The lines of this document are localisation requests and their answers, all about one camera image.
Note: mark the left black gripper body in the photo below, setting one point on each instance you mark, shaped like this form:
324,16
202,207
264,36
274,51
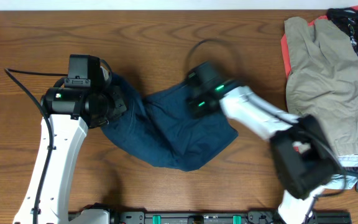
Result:
117,105

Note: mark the navy blue shorts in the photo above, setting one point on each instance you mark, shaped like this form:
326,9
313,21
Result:
161,130

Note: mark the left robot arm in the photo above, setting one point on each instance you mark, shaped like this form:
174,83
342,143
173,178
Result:
70,114

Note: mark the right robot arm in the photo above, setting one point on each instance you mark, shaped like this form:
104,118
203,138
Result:
303,159

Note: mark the khaki beige shorts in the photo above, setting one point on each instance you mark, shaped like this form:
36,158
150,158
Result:
324,80

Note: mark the light blue white garment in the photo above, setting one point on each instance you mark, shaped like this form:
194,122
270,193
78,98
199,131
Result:
350,163

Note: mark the black printed garment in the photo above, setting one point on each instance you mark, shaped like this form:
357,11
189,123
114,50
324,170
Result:
346,19

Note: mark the orange red garment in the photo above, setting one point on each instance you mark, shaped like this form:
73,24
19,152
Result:
284,45

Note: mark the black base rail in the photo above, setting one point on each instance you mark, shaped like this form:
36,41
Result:
197,217

